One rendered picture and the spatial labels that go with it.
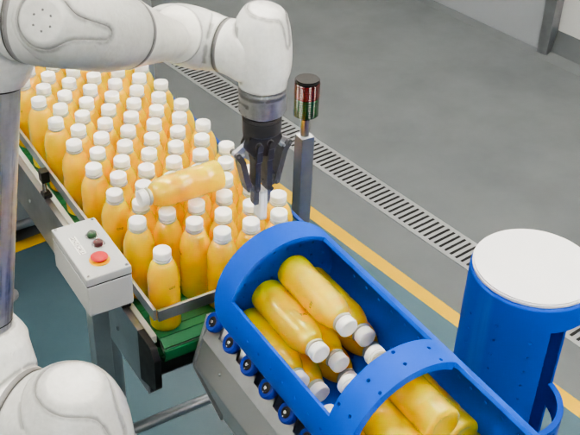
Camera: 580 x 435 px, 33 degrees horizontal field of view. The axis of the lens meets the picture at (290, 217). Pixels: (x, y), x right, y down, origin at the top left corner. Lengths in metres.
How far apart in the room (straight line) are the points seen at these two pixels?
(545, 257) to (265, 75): 0.85
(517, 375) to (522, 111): 2.93
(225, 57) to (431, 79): 3.54
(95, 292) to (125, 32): 0.88
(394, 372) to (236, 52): 0.62
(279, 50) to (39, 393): 0.71
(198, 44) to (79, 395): 0.67
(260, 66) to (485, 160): 2.95
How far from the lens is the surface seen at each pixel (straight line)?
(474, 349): 2.27
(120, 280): 2.05
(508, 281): 2.17
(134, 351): 2.27
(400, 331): 1.91
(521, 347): 2.20
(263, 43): 1.71
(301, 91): 2.38
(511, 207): 4.29
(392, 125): 4.77
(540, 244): 2.30
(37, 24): 1.21
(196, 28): 1.75
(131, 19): 1.27
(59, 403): 1.42
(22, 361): 1.54
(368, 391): 1.63
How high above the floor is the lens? 2.36
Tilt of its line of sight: 35 degrees down
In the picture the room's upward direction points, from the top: 2 degrees clockwise
